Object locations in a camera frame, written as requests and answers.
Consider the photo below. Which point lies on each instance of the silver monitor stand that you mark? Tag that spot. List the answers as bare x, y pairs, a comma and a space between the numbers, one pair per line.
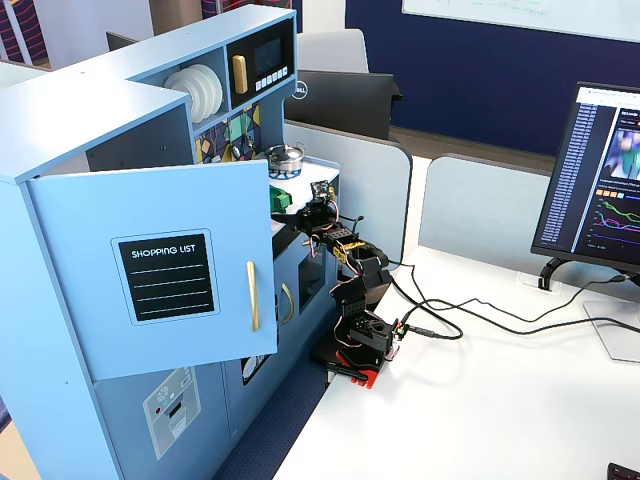
620, 330

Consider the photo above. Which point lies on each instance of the lit computer monitor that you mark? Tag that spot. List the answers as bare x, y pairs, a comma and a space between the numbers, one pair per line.
590, 175

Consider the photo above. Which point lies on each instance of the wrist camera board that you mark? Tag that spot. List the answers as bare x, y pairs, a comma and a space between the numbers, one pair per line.
320, 190

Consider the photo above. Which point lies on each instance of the grey desk divider panel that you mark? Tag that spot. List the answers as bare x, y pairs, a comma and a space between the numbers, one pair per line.
370, 190
480, 205

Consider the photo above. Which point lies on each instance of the grey office chair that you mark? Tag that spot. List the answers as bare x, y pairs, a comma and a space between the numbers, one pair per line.
332, 50

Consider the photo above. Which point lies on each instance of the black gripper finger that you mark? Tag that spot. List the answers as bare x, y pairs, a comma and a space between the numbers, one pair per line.
286, 219

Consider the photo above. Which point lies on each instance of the green recipient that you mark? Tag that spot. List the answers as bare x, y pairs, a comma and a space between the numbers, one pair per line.
280, 199

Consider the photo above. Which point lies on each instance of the steel toy pot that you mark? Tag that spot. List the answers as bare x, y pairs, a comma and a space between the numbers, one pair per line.
285, 162

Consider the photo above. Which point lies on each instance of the blue toy kitchen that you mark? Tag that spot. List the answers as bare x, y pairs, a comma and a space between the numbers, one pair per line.
75, 125

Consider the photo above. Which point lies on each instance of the whiteboard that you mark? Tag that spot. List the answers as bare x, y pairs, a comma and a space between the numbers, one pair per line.
525, 15

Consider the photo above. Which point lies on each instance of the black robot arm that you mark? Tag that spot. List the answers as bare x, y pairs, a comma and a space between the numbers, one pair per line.
370, 280

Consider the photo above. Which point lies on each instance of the black toy microwave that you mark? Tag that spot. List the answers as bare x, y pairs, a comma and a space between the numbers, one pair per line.
270, 35

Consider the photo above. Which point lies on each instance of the black Dell monitor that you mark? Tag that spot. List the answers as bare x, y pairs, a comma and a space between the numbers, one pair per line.
340, 105

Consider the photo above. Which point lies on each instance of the white toy plate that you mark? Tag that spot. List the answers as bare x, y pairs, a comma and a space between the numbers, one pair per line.
218, 90
180, 90
206, 87

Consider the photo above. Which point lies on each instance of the blue fridge door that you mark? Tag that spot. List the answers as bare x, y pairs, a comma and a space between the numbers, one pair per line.
75, 300

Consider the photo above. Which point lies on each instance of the steel pot lid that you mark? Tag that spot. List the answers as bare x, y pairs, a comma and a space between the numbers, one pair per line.
284, 150

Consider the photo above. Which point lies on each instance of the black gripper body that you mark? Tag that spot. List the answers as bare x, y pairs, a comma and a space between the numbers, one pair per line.
306, 209

